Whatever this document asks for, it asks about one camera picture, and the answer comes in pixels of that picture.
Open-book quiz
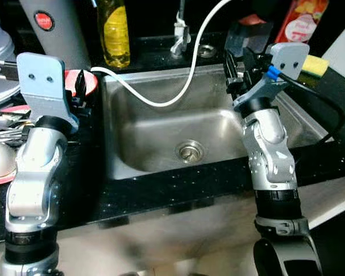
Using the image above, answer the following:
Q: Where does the red plastic cup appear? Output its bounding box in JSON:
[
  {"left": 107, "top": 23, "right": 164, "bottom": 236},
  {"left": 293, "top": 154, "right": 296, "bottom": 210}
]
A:
[{"left": 64, "top": 68, "right": 99, "bottom": 97}]

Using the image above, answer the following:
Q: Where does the clear plastic container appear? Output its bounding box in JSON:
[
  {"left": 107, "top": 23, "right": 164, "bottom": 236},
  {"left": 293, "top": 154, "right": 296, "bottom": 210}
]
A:
[{"left": 225, "top": 21, "right": 274, "bottom": 59}]

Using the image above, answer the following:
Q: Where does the round metal sink cap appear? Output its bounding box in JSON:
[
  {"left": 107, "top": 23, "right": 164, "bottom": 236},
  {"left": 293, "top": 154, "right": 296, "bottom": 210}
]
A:
[{"left": 198, "top": 44, "right": 218, "bottom": 59}]

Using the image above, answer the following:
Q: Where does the grey thermos with red logo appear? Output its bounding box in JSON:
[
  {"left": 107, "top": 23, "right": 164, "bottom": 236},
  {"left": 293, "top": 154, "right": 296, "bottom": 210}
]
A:
[{"left": 18, "top": 0, "right": 92, "bottom": 71}]

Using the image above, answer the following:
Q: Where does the red snack bag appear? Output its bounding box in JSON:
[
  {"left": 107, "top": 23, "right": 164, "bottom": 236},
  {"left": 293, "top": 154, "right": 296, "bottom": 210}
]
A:
[{"left": 274, "top": 0, "right": 329, "bottom": 45}]

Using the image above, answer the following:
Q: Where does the yellow dish soap bottle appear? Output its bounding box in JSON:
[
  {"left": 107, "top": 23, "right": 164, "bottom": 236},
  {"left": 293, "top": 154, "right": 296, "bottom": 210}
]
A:
[{"left": 96, "top": 0, "right": 132, "bottom": 70}]

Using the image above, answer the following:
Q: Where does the yellow sponge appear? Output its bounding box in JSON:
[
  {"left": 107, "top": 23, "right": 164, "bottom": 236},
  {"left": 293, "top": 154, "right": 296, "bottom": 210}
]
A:
[{"left": 301, "top": 55, "right": 330, "bottom": 79}]

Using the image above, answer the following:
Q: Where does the stainless steel sink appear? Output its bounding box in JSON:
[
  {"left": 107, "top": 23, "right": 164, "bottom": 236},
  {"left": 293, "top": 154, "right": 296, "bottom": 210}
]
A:
[{"left": 101, "top": 62, "right": 329, "bottom": 182}]

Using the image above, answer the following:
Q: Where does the metal sink drain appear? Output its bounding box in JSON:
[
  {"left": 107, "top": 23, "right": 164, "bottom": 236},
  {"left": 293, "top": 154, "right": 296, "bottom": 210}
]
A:
[{"left": 177, "top": 140, "right": 205, "bottom": 164}]

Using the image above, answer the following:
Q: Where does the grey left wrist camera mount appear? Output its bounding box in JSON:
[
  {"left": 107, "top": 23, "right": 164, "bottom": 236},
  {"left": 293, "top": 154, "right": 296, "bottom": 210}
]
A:
[{"left": 16, "top": 52, "right": 79, "bottom": 131}]

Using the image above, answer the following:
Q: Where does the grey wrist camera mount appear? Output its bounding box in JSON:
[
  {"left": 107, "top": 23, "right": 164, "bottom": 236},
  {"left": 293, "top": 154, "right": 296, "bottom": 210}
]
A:
[
  {"left": 233, "top": 43, "right": 311, "bottom": 113},
  {"left": 16, "top": 52, "right": 79, "bottom": 131}
]

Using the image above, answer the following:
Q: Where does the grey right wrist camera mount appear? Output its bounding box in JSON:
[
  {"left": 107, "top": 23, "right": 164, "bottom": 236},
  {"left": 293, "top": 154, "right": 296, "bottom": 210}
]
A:
[{"left": 233, "top": 43, "right": 311, "bottom": 113}]

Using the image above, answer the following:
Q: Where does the white flexible hose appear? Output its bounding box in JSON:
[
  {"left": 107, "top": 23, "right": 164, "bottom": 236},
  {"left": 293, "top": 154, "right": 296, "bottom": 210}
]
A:
[{"left": 90, "top": 0, "right": 235, "bottom": 109}]

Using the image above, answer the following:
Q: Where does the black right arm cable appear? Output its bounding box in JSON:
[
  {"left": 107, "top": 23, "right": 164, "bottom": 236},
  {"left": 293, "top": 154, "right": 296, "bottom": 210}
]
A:
[{"left": 267, "top": 65, "right": 345, "bottom": 145}]

